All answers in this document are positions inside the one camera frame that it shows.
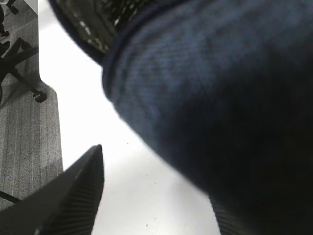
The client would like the black office chair base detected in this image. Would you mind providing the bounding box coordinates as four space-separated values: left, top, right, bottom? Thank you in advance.
0 38 47 103

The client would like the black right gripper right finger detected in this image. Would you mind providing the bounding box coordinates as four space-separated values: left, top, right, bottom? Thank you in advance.
210 198 257 235

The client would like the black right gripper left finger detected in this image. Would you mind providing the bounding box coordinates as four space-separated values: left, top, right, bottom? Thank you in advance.
0 145 104 235

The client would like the dark blue fabric lunch bag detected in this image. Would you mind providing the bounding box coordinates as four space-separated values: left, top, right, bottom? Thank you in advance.
50 0 313 235

